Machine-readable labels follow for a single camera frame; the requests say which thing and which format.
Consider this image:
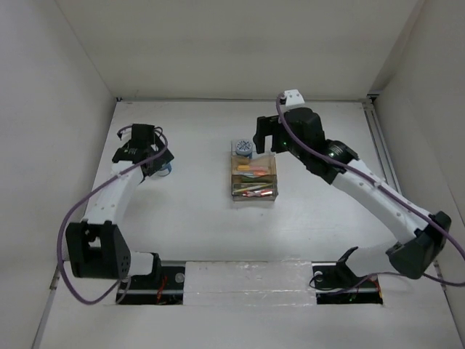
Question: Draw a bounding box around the blue tape roll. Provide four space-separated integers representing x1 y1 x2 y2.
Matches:
156 163 172 177
234 139 254 159

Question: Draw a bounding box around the green highlighter marker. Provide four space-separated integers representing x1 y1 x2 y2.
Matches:
235 174 274 182

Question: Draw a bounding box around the yellow pen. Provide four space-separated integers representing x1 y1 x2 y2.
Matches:
232 184 271 193

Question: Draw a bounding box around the orange pen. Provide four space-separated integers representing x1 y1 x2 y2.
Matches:
242 189 275 198

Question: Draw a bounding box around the orange capped clear marker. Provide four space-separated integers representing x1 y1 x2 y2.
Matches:
252 166 272 172

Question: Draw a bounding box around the red pen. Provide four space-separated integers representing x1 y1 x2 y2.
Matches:
242 190 274 198

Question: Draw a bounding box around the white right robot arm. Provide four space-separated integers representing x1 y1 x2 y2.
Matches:
253 107 451 289

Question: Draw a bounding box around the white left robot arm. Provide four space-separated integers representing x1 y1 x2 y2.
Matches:
65 124 174 280

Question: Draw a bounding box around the three-tier acrylic organizer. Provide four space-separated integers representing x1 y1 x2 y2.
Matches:
230 139 278 202

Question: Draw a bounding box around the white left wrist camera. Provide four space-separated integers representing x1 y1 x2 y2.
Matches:
117 125 132 140

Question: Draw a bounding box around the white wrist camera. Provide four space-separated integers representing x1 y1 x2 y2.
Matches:
117 125 132 140
278 89 305 110

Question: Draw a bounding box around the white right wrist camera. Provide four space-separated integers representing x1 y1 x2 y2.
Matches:
278 89 305 110

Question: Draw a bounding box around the aluminium frame rail right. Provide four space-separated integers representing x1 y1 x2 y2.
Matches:
361 94 402 193

